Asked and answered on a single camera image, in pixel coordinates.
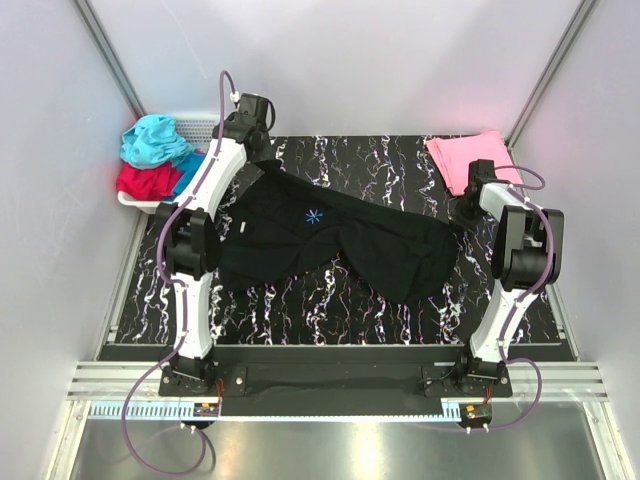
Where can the black t shirt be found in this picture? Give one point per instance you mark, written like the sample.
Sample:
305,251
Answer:
283,226

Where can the folded pink t shirt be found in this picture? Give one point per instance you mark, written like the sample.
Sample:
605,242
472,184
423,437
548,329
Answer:
453,157

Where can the black marble pattern mat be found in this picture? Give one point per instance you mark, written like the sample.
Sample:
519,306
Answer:
330,305

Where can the red t shirt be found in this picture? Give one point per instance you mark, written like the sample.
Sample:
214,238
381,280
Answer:
153,184

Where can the left orange connector box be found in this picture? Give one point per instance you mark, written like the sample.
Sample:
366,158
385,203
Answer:
207,409

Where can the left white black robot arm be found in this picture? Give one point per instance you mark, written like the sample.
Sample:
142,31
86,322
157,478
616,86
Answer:
188,249

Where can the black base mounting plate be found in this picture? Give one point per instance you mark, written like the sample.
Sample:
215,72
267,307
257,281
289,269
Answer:
356,402

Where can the right orange connector box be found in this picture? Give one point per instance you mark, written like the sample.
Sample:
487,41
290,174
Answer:
477,415

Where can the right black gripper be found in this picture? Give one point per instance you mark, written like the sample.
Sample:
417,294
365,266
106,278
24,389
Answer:
457,219

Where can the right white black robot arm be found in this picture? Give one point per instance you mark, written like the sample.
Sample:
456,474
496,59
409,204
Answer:
526,258

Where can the orange connector box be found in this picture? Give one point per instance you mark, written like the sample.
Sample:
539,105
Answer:
477,415
207,409

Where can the light blue t shirt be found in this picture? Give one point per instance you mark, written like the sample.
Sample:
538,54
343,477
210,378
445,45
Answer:
152,141

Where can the white plastic basket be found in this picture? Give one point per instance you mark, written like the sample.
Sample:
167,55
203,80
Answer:
197,129

